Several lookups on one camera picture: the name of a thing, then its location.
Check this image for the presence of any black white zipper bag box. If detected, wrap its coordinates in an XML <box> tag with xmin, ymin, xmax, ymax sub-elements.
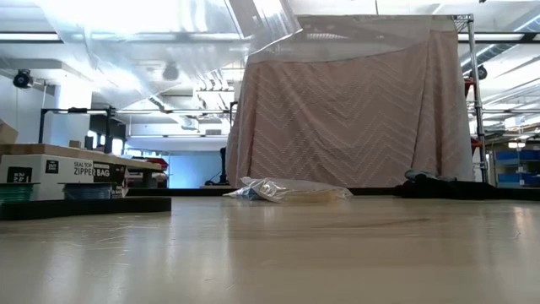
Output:
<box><xmin>0</xmin><ymin>153</ymin><xmax>127</xmax><ymax>202</ymax></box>

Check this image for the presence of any clear plastic zipper bag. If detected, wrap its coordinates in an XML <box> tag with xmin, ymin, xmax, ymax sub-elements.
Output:
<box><xmin>239</xmin><ymin>175</ymin><xmax>354</xmax><ymax>204</ymax></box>
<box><xmin>223</xmin><ymin>186</ymin><xmax>266</xmax><ymax>201</ymax></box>

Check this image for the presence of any black floor stand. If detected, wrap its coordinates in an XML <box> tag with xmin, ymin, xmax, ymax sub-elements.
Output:
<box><xmin>204</xmin><ymin>146</ymin><xmax>231</xmax><ymax>187</ymax></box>

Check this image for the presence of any chrome wire shelving rack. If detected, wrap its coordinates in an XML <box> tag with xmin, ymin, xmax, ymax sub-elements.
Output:
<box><xmin>451</xmin><ymin>14</ymin><xmax>490</xmax><ymax>185</ymax></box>

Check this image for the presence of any brown cardboard box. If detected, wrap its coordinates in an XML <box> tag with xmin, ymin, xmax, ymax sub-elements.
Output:
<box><xmin>0</xmin><ymin>119</ymin><xmax>19</xmax><ymax>144</ymax></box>

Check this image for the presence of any wooden top workbench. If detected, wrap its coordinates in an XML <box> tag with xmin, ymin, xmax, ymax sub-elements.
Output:
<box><xmin>0</xmin><ymin>143</ymin><xmax>164</xmax><ymax>171</ymax></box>

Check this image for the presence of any distant black metal frame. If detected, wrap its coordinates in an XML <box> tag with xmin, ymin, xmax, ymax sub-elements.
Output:
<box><xmin>38</xmin><ymin>106</ymin><xmax>237</xmax><ymax>144</ymax></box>

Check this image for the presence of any pink chevron blanket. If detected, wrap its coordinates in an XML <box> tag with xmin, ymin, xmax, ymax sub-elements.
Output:
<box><xmin>224</xmin><ymin>14</ymin><xmax>477</xmax><ymax>189</ymax></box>

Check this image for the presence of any blue storage bin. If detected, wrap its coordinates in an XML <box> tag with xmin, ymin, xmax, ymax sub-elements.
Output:
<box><xmin>495</xmin><ymin>149</ymin><xmax>540</xmax><ymax>166</ymax></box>
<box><xmin>497</xmin><ymin>171</ymin><xmax>540</xmax><ymax>187</ymax></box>

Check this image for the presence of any red item on workbench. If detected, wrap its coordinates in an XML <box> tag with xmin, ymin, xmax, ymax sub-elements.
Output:
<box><xmin>133</xmin><ymin>156</ymin><xmax>170</xmax><ymax>171</ymax></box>

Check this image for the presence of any heap of clear plastic bags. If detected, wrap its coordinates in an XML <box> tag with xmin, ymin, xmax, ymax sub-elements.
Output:
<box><xmin>36</xmin><ymin>0</ymin><xmax>303</xmax><ymax>111</ymax></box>

